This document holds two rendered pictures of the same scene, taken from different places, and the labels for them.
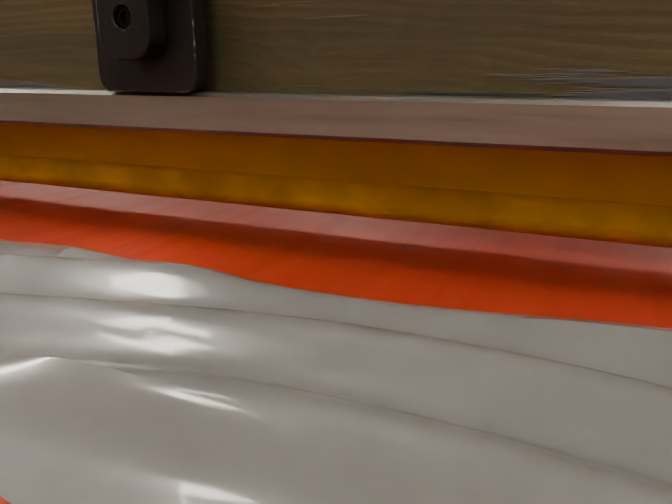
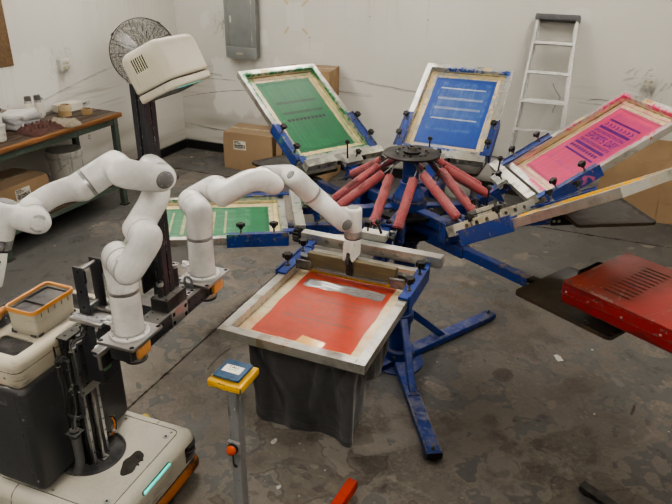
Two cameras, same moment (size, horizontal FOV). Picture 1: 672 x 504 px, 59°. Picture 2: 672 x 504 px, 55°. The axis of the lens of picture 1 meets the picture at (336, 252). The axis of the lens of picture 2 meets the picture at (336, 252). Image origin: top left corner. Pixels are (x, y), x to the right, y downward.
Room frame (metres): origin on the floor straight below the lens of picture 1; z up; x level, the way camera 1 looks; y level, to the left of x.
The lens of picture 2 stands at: (-2.28, 0.14, 2.27)
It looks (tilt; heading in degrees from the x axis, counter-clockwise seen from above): 25 degrees down; 359
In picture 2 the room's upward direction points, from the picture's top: 1 degrees clockwise
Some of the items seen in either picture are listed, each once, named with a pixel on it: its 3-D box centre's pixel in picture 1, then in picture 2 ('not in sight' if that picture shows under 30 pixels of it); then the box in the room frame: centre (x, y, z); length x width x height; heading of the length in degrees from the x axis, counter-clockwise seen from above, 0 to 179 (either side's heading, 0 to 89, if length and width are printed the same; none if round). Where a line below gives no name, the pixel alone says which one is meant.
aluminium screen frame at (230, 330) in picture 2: not in sight; (331, 300); (-0.01, 0.13, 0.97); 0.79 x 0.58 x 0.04; 157
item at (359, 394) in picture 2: not in sight; (372, 367); (-0.14, -0.04, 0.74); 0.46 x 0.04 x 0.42; 157
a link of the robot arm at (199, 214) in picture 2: not in sight; (197, 216); (-0.10, 0.62, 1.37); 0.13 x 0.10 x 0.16; 28
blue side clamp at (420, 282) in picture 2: not in sight; (414, 287); (0.10, -0.22, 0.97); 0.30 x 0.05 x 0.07; 157
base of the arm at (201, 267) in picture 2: not in sight; (198, 255); (-0.11, 0.63, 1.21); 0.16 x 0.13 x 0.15; 69
